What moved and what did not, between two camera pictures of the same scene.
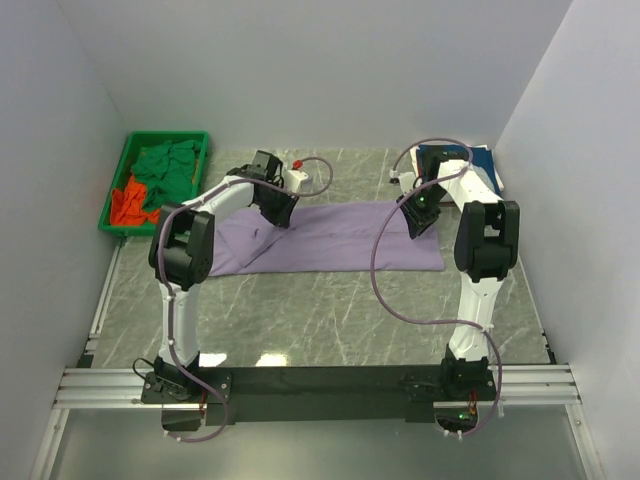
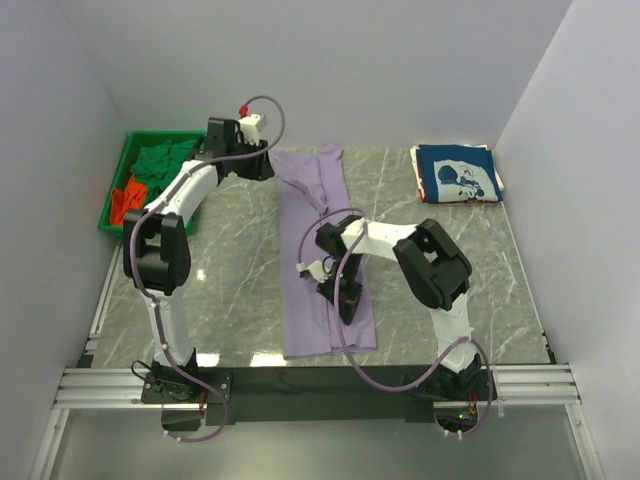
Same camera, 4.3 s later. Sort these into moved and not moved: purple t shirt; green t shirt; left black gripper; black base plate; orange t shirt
Moved: purple t shirt; left black gripper
Not moved: orange t shirt; green t shirt; black base plate
